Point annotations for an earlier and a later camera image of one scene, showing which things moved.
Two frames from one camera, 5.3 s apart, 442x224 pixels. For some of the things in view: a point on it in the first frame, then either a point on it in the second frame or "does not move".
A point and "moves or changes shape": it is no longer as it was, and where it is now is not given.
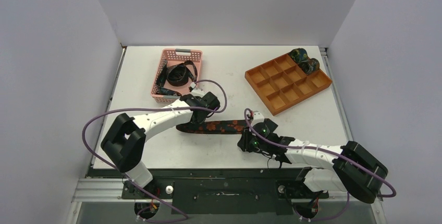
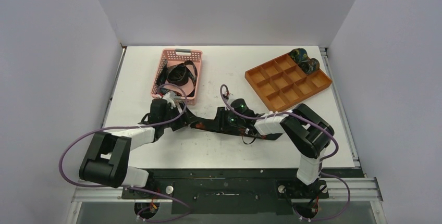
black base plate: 227,191 does not move
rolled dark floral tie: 309,65 does not move
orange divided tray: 281,83 does not move
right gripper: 246,141 to 220,117
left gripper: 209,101 to 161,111
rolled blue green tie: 299,54 does not move
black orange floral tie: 213,126 moves or changes shape
